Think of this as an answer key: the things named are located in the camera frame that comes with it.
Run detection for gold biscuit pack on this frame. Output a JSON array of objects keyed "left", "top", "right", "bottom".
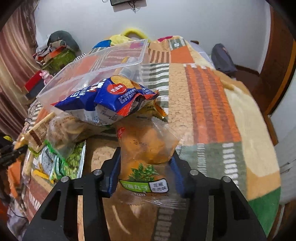
[{"left": 14, "top": 109, "right": 56, "bottom": 153}]

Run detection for clear bag brown biscuits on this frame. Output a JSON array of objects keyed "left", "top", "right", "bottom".
[{"left": 45, "top": 113, "right": 110, "bottom": 160}]

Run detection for blue chips bag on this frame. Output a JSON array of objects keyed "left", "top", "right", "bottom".
[{"left": 54, "top": 75, "right": 159, "bottom": 126}]

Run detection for orange snack balls bag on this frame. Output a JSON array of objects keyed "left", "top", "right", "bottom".
[{"left": 115, "top": 116, "right": 187, "bottom": 209}]

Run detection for yellow fries snack packet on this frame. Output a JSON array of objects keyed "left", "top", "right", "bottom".
[{"left": 21, "top": 151, "right": 54, "bottom": 184}]

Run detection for green pea snack packet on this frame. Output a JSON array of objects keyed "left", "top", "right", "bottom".
[{"left": 41, "top": 141, "right": 86, "bottom": 183}]

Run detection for red and black box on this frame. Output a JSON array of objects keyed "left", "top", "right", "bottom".
[{"left": 24, "top": 70, "right": 45, "bottom": 100}]

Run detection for pink plush toy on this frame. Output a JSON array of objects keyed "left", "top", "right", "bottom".
[{"left": 40, "top": 70, "right": 53, "bottom": 85}]

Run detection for striped pink curtain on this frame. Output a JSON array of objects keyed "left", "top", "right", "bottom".
[{"left": 1, "top": 1, "right": 40, "bottom": 139}]

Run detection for patchwork striped bed blanket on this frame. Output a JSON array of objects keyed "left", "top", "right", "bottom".
[{"left": 18, "top": 36, "right": 280, "bottom": 240}]

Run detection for pile of clothes and bags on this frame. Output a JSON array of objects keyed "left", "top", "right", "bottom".
[{"left": 33, "top": 30, "right": 82, "bottom": 75}]

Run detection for clear plastic storage bin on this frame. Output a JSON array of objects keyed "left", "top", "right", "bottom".
[{"left": 37, "top": 39, "right": 149, "bottom": 113}]

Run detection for dark grey backpack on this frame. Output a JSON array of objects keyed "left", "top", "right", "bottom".
[{"left": 211, "top": 43, "right": 237, "bottom": 75}]

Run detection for wall mounted television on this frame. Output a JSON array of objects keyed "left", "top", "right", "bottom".
[{"left": 110, "top": 0, "right": 134, "bottom": 6}]

